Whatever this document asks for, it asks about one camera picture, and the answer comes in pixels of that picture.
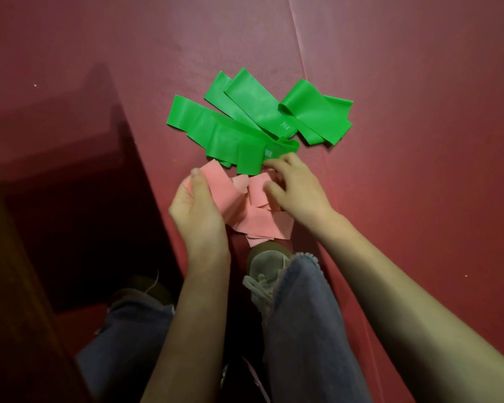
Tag folded green resistance band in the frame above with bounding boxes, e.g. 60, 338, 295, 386
278, 79, 354, 147

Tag grey right sneaker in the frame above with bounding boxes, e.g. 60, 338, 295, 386
242, 242, 293, 317

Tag person's right hand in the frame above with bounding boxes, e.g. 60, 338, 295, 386
262, 153, 337, 231

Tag grey left sneaker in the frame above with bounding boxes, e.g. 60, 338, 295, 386
108, 275, 176, 311

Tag person's left forearm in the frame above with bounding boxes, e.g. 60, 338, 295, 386
141, 247, 232, 403

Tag crumpled long green resistance band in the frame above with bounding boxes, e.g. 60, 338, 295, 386
166, 95, 300, 176

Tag blue jeans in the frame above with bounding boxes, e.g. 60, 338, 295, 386
75, 252, 374, 403

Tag person's left hand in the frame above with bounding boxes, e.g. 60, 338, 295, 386
168, 167, 232, 265

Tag person's right forearm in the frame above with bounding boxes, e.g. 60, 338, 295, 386
315, 209, 504, 403

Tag grey sneaker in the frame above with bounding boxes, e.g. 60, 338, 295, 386
108, 275, 176, 311
242, 242, 293, 317

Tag pink resistance band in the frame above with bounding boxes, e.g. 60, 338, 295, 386
184, 159, 250, 228
247, 171, 283, 211
234, 205, 295, 248

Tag printed green resistance band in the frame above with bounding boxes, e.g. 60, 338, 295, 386
223, 67, 298, 138

